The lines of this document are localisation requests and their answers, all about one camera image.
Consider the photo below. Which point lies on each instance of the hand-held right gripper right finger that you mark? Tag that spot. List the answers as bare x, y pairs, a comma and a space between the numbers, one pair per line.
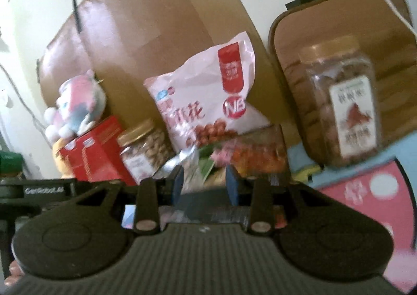
232, 188

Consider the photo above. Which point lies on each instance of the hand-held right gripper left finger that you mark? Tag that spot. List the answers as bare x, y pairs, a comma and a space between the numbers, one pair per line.
177, 186

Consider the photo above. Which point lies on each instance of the black basket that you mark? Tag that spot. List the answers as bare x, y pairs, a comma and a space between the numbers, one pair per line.
202, 205

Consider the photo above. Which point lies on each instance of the pink snack packet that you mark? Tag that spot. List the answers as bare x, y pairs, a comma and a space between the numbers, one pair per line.
223, 155

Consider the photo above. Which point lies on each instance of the bright green snack packet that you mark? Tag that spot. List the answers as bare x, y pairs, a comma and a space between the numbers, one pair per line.
206, 164

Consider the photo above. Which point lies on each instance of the orange snack packet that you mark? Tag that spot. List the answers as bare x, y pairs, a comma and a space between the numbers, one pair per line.
260, 156

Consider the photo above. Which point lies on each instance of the person's left hand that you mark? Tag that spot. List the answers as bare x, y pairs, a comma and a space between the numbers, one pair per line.
15, 274

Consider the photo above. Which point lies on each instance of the silver foil snack packet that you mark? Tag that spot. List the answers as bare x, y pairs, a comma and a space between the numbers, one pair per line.
177, 160

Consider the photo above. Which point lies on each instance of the green object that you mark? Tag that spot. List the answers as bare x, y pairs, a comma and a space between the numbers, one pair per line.
9, 164

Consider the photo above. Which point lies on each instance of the yellow duck plush toy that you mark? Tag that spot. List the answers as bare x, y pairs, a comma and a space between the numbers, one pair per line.
61, 158

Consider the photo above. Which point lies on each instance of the gold-lid nut jar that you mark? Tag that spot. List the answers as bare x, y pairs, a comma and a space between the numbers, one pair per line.
146, 148

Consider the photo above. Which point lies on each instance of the red gift bag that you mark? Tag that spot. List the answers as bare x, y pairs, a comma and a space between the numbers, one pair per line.
94, 151

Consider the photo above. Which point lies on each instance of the white and red snack bag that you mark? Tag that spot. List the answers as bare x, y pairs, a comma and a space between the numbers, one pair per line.
208, 96

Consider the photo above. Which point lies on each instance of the pink and blue plush toy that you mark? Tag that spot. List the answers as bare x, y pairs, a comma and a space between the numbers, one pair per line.
76, 103

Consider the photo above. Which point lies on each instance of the brown-lid nut jar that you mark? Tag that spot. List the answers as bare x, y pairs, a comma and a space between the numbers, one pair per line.
338, 109

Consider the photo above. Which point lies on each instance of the printed blanket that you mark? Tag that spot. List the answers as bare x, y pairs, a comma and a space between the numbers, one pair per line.
365, 204

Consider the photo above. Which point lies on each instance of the cardboard sheet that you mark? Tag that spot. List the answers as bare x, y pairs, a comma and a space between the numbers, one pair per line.
156, 21

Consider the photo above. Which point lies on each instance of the black tape strip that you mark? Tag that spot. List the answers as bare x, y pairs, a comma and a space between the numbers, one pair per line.
77, 13

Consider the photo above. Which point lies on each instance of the brown wooden tray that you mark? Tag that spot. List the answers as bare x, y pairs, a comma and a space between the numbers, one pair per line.
394, 64

